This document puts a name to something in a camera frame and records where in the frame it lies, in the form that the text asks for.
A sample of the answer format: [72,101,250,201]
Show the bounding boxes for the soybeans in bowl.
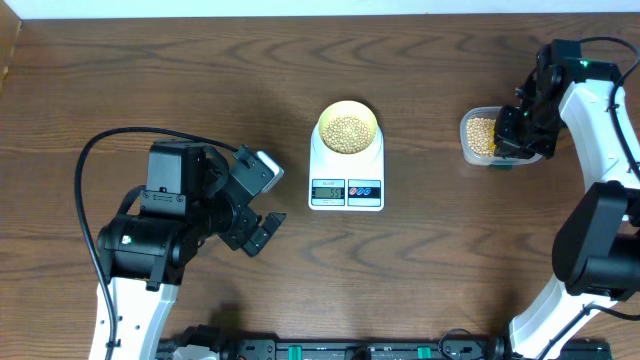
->
[321,116,374,154]

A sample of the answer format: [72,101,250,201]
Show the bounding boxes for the black left camera cable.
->
[74,126,240,360]

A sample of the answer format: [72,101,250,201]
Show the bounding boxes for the white digital kitchen scale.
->
[308,124,385,212]

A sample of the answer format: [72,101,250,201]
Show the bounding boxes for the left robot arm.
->
[90,140,286,359]

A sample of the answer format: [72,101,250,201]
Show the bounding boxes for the clear plastic soybean container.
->
[460,106,542,167]

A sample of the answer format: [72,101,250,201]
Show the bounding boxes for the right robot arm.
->
[485,39,639,359]

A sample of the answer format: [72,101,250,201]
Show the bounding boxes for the pale yellow plastic bowl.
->
[318,100,378,155]

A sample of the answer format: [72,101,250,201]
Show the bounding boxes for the soybeans in container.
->
[466,117,496,157]

